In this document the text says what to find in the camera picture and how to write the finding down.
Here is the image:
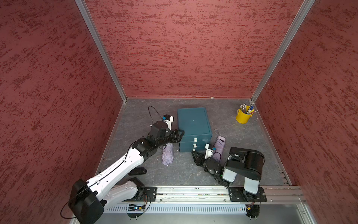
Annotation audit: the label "aluminium front rail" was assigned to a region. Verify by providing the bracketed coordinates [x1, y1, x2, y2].
[117, 184, 307, 204]

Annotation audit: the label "yellow pen cup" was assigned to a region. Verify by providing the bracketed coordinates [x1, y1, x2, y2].
[235, 109, 253, 124]

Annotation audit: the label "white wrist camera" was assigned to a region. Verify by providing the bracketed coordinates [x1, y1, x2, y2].
[162, 114, 174, 130]
[205, 144, 216, 159]

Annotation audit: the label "right aluminium corner post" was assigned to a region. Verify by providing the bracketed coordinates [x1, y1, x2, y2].
[251, 0, 315, 103]

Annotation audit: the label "lilac umbrella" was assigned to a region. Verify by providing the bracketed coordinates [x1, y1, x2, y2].
[212, 129, 226, 162]
[162, 143, 174, 166]

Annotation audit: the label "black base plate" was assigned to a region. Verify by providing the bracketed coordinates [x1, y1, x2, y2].
[131, 186, 157, 202]
[228, 187, 267, 203]

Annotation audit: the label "aluminium corner post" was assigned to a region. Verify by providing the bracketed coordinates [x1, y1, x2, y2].
[75, 0, 127, 103]
[251, 0, 315, 103]

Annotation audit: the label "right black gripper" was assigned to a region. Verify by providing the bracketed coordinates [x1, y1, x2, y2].
[191, 151, 218, 179]

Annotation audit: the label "pens in cup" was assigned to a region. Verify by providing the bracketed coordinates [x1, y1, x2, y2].
[238, 103, 257, 115]

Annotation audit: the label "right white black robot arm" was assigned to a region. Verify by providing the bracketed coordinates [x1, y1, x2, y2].
[192, 147, 266, 196]

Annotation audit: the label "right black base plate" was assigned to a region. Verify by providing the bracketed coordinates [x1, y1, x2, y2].
[228, 187, 267, 203]

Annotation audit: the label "left aluminium corner post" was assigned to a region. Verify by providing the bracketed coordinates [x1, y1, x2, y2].
[75, 0, 127, 103]

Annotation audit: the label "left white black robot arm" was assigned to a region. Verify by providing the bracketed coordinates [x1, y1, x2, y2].
[66, 120, 185, 224]

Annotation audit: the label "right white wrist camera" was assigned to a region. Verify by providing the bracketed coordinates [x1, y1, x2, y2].
[205, 144, 216, 159]

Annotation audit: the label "teal three-drawer cabinet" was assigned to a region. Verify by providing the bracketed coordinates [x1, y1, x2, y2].
[177, 107, 213, 153]

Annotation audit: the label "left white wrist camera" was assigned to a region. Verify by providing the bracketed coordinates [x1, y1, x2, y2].
[162, 114, 174, 130]

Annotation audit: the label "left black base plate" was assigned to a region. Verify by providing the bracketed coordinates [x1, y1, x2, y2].
[131, 186, 157, 202]

